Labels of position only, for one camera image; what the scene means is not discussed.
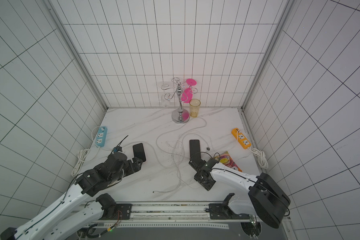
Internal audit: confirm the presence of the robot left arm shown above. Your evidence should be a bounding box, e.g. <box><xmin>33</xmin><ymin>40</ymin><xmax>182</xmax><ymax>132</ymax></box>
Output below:
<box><xmin>0</xmin><ymin>152</ymin><xmax>144</xmax><ymax>240</ymax></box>

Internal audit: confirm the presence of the white orange-strip power cord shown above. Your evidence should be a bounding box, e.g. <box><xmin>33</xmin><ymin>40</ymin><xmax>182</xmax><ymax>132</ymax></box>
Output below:
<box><xmin>248</xmin><ymin>146</ymin><xmax>269</xmax><ymax>170</ymax></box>

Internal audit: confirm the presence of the colourful candy bag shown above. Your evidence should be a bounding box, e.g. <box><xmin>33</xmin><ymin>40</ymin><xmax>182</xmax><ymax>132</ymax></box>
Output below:
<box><xmin>215</xmin><ymin>151</ymin><xmax>242</xmax><ymax>172</ymax></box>

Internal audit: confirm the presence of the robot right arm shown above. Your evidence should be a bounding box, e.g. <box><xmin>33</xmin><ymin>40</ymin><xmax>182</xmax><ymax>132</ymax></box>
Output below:
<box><xmin>189</xmin><ymin>150</ymin><xmax>291</xmax><ymax>229</ymax></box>

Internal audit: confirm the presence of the blue power strip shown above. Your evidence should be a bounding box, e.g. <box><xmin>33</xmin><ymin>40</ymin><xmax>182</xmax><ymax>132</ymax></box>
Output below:
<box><xmin>95</xmin><ymin>126</ymin><xmax>108</xmax><ymax>148</ymax></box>

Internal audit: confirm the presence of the white blue-strip power cord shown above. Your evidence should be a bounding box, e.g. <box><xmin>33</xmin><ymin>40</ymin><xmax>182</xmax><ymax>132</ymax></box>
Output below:
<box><xmin>71</xmin><ymin>125</ymin><xmax>101</xmax><ymax>177</ymax></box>

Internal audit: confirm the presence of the metal base rail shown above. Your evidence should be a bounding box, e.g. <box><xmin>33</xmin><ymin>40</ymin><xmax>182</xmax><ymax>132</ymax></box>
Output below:
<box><xmin>77</xmin><ymin>201</ymin><xmax>289</xmax><ymax>229</ymax></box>

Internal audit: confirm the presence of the clear wine glass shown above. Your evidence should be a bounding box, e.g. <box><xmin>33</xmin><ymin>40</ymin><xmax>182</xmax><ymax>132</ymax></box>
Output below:
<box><xmin>160</xmin><ymin>82</ymin><xmax>172</xmax><ymax>108</ymax></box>

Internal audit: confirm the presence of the yellow drinking glass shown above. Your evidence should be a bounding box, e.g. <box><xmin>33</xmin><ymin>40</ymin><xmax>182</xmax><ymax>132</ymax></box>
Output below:
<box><xmin>190</xmin><ymin>99</ymin><xmax>201</xmax><ymax>118</ymax></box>

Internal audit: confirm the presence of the pink wine glass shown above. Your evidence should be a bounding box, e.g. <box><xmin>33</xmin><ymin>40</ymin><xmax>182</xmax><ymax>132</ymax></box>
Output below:
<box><xmin>181</xmin><ymin>79</ymin><xmax>198</xmax><ymax>104</ymax></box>

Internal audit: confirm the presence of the orange power strip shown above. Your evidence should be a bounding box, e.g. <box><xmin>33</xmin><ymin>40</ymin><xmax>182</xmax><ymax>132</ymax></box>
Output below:
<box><xmin>231</xmin><ymin>128</ymin><xmax>252</xmax><ymax>150</ymax></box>

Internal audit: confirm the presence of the silver glass holder stand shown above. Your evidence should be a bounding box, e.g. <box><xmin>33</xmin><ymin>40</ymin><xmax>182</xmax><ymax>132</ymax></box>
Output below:
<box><xmin>171</xmin><ymin>77</ymin><xmax>190</xmax><ymax>124</ymax></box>

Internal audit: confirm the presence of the white charging cable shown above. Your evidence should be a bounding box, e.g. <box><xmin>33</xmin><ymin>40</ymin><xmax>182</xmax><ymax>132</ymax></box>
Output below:
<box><xmin>172</xmin><ymin>116</ymin><xmax>238</xmax><ymax>190</ymax></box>
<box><xmin>107</xmin><ymin>125</ymin><xmax>187</xmax><ymax>193</ymax></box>

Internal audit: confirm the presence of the phone pink case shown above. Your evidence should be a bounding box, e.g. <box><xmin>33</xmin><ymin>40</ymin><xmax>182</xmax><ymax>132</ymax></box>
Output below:
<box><xmin>189</xmin><ymin>140</ymin><xmax>201</xmax><ymax>162</ymax></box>
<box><xmin>133</xmin><ymin>143</ymin><xmax>147</xmax><ymax>163</ymax></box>

